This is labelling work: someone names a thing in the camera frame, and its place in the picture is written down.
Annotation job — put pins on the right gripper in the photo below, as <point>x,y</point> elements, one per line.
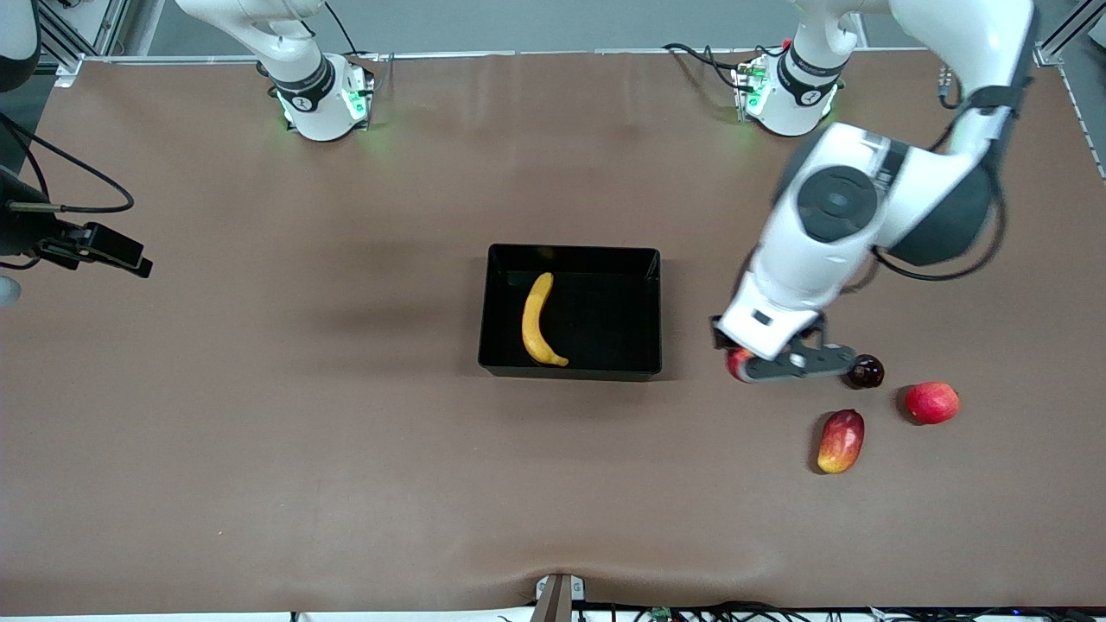
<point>26,233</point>

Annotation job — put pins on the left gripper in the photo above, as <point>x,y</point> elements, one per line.
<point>718,339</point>

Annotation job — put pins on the red yellow striped apple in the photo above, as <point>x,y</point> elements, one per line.
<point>739,364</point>

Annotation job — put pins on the black plastic box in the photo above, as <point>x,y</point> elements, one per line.
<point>605,328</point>

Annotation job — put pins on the yellow banana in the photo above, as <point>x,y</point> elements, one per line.
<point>537,320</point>

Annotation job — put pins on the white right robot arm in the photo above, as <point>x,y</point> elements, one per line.
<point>302,78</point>

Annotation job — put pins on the dark purple mangosteen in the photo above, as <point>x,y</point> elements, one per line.
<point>867,371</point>

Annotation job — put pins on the red yellow mango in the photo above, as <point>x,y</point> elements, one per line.
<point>842,441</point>

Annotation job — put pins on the red pink round fruit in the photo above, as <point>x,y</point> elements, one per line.
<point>932,403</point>

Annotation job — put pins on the small green circuit board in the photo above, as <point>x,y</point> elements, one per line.
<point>661,613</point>

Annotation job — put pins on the aluminium frame profile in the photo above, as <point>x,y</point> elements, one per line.
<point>104,26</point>
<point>1067,30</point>

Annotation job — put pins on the metal clamp bracket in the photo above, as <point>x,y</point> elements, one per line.
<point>557,600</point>

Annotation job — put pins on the silver table edge rail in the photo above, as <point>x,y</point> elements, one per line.
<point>562,53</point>

